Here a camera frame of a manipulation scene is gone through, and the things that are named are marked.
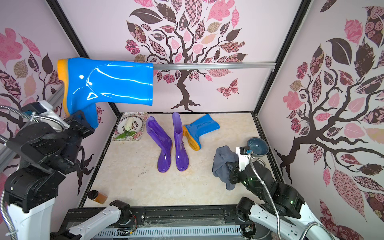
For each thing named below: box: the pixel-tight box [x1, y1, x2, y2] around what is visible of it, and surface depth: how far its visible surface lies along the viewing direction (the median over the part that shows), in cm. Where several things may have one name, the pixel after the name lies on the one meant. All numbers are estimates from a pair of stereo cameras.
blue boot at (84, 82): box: [57, 57, 154, 129], surface depth 48 cm
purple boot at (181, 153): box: [172, 112, 189, 172], surface depth 90 cm
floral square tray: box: [111, 112, 149, 142], surface depth 109 cm
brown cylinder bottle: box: [88, 190, 108, 205], surface depth 74 cm
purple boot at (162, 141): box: [146, 116, 172, 173], surface depth 89 cm
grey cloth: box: [212, 145, 239, 191], surface depth 65 cm
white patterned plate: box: [116, 116, 143, 135], surface depth 113 cm
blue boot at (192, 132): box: [182, 114, 220, 151], surface depth 109 cm
